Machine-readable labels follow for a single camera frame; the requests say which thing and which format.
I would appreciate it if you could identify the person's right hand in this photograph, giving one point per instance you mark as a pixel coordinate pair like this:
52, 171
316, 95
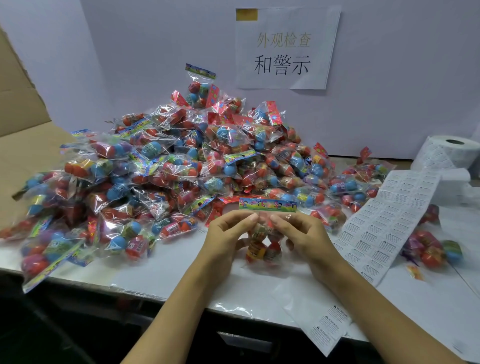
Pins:
313, 249

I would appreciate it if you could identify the person's left hand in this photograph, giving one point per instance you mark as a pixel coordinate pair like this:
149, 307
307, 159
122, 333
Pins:
219, 249

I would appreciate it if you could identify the person's right thumb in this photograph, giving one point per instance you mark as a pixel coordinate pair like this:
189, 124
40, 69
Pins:
284, 229

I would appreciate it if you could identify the person's left thumb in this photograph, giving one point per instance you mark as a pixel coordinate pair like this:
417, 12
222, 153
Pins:
243, 227

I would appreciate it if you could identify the clear toy egg bag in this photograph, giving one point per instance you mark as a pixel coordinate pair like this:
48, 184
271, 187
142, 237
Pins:
268, 205

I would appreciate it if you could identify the person's right forearm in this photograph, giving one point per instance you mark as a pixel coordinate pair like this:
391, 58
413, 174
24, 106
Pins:
382, 318

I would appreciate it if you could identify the person's left forearm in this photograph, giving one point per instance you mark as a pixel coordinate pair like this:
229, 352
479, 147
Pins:
168, 318

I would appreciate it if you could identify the clear label backing strip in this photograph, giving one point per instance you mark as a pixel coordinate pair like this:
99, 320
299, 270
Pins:
318, 318

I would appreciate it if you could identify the unrolled white label strip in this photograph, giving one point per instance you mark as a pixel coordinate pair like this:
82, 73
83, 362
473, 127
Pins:
390, 221

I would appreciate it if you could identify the pile of colourful toy packets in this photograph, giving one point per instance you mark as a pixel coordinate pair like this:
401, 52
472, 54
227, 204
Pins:
150, 176

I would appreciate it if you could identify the small orange yellow wrapper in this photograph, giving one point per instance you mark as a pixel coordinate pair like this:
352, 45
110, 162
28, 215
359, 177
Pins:
414, 272

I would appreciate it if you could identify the small toy egg bag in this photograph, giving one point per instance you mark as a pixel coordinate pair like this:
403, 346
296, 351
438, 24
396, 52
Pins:
431, 213

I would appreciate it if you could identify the toy egg bag purple tie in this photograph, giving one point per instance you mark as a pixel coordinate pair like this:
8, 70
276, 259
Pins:
435, 249

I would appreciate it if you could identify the white label roll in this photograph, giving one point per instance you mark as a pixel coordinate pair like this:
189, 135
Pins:
446, 153

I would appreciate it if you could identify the yellow tape piece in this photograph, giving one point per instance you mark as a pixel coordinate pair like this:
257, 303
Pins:
246, 15

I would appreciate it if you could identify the brown cardboard box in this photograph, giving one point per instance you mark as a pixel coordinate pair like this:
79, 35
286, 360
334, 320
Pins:
26, 123

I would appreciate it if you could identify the white paper wall sign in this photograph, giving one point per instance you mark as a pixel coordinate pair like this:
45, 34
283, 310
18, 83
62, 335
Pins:
287, 48

